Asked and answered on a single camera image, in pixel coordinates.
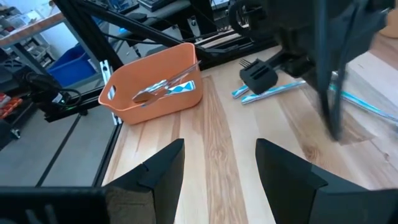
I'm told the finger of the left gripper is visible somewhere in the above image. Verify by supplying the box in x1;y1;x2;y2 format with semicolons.
313;18;338;141
334;37;355;141

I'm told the blue storage bin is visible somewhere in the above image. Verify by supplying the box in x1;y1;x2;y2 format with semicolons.
46;43;97;88

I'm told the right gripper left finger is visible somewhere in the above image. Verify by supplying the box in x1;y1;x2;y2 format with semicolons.
0;139;185;224

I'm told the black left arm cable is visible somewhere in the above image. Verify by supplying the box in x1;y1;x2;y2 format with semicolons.
228;0;271;40

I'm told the fork solid teal handle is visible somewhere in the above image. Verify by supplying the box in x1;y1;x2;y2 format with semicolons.
238;57;253;69

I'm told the orange plastic bin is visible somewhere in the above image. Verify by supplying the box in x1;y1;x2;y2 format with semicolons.
98;42;204;126

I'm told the black aluminium table frame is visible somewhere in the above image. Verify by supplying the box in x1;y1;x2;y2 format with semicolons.
35;0;280;188

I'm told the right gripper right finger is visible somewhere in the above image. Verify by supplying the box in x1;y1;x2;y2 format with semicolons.
256;139;398;224

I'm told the spoon patterned teal handle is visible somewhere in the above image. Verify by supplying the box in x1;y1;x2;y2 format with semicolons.
329;83;398;124
231;83;249;100

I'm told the black power box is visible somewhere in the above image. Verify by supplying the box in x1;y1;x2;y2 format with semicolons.
21;71;83;122

